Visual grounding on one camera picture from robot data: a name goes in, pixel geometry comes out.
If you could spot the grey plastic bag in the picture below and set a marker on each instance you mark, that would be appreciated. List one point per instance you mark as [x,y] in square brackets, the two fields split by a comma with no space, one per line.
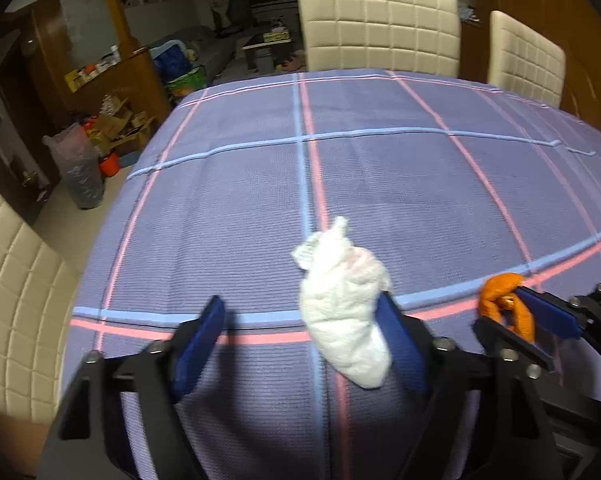
[78,164]

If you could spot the cream chair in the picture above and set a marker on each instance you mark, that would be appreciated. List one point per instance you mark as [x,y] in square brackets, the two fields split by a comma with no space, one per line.
[37,291]
[523,61]
[418,36]

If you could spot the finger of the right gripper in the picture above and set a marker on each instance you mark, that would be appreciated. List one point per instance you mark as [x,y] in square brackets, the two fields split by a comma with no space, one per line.
[515,334]
[553,314]

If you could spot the green shopping bag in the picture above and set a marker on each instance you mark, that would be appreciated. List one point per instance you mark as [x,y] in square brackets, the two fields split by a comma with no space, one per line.
[188,83]

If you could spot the wooden partition counter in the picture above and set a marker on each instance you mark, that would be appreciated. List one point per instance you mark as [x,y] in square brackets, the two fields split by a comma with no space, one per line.
[134,80]

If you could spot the coffee table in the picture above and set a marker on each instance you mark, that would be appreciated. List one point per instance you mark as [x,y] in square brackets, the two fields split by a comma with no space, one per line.
[263,56]

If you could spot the orange bucket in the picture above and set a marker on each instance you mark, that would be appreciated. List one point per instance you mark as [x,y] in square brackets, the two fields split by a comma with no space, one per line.
[109,165]

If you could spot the orange peel piece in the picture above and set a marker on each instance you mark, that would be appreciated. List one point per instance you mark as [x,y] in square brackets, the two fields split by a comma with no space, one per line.
[499,302]

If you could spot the cream chair far right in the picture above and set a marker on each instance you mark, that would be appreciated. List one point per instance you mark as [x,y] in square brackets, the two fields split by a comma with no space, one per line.
[523,61]

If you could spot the white tissue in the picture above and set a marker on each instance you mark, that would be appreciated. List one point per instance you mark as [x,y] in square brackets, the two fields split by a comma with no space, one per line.
[337,302]

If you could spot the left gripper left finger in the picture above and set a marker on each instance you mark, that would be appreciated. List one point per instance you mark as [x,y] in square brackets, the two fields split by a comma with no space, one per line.
[90,436]

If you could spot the cardboard boxes pile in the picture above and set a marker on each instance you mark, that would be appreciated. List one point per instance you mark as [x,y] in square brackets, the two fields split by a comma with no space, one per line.
[118,129]

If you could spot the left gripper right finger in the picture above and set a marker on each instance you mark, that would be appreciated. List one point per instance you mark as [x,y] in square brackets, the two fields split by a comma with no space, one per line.
[482,416]

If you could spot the cream chair left side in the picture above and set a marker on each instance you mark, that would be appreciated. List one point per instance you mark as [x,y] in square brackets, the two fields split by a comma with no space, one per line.
[37,291]

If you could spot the cream chair far middle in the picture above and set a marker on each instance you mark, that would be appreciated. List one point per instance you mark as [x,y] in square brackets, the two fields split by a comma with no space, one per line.
[418,36]

